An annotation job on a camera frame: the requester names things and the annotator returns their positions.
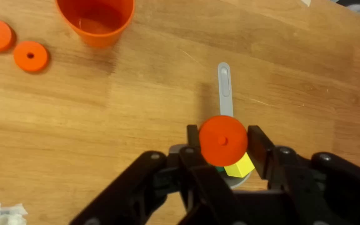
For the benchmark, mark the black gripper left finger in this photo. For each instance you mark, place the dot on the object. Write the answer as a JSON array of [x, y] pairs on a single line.
[[145, 185]]

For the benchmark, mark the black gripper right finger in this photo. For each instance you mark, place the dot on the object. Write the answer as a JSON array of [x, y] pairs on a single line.
[[323, 188]]

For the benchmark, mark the yellow cube block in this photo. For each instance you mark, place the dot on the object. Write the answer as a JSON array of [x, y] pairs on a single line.
[[240, 168]]

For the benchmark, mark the gray measuring cup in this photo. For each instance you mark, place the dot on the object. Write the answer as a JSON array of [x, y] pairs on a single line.
[[225, 107]]

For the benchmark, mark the orange plastic cup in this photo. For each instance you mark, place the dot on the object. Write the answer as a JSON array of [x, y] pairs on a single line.
[[98, 22]]

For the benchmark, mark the orange disk beside cup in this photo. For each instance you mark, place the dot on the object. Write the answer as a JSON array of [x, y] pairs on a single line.
[[32, 56]]

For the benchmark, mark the clear peg stand right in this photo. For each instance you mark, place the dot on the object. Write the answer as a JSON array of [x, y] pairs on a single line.
[[13, 215]]

